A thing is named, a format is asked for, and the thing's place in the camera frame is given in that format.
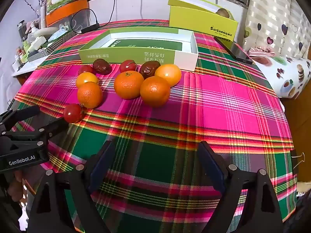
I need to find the person's left hand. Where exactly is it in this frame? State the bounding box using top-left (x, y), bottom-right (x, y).
top-left (6, 171), bottom-right (33, 199)

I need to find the pink striped cloth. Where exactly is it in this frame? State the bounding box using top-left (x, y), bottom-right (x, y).
top-left (248, 46), bottom-right (276, 57)

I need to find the small yellow-orange mandarin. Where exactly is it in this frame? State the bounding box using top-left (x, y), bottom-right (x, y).
top-left (76, 72), bottom-right (99, 88)

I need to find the white cable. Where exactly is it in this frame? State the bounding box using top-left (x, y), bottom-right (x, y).
top-left (135, 0), bottom-right (144, 20)

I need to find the orange lidded storage box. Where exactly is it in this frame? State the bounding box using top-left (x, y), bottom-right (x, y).
top-left (46, 0), bottom-right (90, 28)

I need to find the light orange mandarin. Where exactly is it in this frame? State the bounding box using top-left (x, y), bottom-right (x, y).
top-left (155, 64), bottom-right (182, 87)

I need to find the red cherry tomato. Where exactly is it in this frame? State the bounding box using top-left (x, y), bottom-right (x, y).
top-left (119, 60), bottom-right (137, 73)
top-left (78, 64), bottom-right (96, 76)
top-left (63, 103), bottom-right (85, 124)

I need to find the white side table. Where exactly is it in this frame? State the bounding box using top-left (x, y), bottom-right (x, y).
top-left (12, 58), bottom-right (45, 77)

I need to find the metal binder clip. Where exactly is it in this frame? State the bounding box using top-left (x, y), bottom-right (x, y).
top-left (291, 151), bottom-right (306, 173)

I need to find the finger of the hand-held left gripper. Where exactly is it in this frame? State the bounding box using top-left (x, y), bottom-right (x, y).
top-left (0, 105), bottom-right (41, 133)
top-left (4, 118), bottom-right (70, 147)

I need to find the yellow-green shoe box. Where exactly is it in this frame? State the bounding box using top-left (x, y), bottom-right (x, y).
top-left (169, 5), bottom-right (239, 42)

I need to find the heart print curtain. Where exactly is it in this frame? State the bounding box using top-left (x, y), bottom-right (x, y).
top-left (243, 0), bottom-right (311, 60)

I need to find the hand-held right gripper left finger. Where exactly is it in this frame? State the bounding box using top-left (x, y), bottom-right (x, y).
top-left (28, 141), bottom-right (116, 233)

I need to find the dark red jujube date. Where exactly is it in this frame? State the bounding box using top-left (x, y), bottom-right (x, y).
top-left (93, 59), bottom-right (112, 75)
top-left (139, 60), bottom-right (161, 79)

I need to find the white printed pillow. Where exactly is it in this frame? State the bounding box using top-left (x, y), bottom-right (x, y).
top-left (251, 56), bottom-right (311, 99)

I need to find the brown kiwi fruit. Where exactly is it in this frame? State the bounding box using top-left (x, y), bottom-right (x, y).
top-left (216, 8), bottom-right (231, 18)

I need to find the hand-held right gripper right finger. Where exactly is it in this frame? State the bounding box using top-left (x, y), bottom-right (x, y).
top-left (197, 141), bottom-right (285, 233)

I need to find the shallow green cardboard box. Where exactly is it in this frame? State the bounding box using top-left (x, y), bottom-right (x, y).
top-left (78, 28), bottom-right (200, 72)

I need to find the yellow-green shoe box lid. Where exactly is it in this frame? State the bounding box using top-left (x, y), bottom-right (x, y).
top-left (168, 0), bottom-right (235, 20)

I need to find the black rectangular device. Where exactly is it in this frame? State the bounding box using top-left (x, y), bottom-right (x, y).
top-left (214, 36), bottom-right (253, 65)

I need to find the grey striped box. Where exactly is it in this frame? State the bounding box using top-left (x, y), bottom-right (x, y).
top-left (27, 48), bottom-right (53, 63)

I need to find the pink green plaid tablecloth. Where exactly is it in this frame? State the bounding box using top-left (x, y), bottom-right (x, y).
top-left (11, 19), bottom-right (298, 233)

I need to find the black power adapter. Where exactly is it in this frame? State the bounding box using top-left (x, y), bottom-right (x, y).
top-left (81, 23), bottom-right (100, 33)

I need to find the white vase with branches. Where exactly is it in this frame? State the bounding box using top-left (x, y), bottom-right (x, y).
top-left (19, 0), bottom-right (48, 29)

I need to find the black hanging cable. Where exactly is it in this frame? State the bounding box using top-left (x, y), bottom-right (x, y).
top-left (109, 0), bottom-right (117, 23)

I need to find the black adapter cable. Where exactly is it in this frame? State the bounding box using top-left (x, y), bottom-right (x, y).
top-left (70, 8), bottom-right (98, 35)

